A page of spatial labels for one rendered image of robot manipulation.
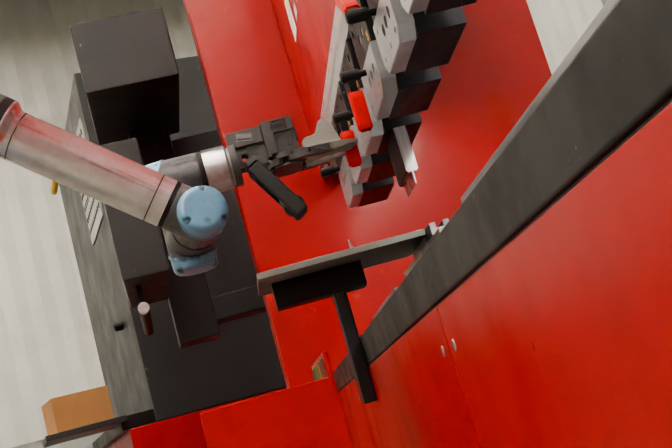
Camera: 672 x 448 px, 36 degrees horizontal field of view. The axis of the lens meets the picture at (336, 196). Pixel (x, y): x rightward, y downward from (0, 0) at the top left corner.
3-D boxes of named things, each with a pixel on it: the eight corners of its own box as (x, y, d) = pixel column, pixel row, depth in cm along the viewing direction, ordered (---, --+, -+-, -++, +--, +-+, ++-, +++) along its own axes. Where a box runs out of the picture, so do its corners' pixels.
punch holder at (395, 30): (388, 79, 141) (354, -30, 145) (448, 64, 142) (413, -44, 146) (401, 37, 127) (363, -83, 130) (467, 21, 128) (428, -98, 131)
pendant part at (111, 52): (149, 357, 308) (85, 91, 325) (232, 335, 313) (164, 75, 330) (144, 335, 259) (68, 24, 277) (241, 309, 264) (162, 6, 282)
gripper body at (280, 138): (294, 113, 172) (222, 131, 170) (308, 162, 170) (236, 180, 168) (293, 127, 179) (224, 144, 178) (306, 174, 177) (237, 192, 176)
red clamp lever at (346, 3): (330, -6, 145) (346, 13, 137) (358, -13, 146) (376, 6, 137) (332, 7, 146) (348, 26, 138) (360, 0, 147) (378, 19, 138)
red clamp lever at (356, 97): (356, 135, 155) (338, 75, 157) (382, 128, 156) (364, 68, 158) (357, 131, 154) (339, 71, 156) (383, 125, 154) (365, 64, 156)
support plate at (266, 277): (259, 297, 173) (257, 291, 173) (411, 255, 176) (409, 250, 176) (257, 280, 155) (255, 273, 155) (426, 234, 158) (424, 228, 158)
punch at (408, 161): (402, 199, 174) (386, 145, 176) (414, 195, 174) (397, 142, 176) (410, 184, 164) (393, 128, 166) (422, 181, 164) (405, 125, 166)
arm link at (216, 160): (210, 188, 168) (213, 200, 176) (237, 181, 168) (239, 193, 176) (198, 145, 169) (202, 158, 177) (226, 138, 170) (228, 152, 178)
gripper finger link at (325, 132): (349, 109, 172) (295, 124, 172) (359, 142, 171) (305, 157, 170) (350, 114, 175) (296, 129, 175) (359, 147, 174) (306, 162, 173)
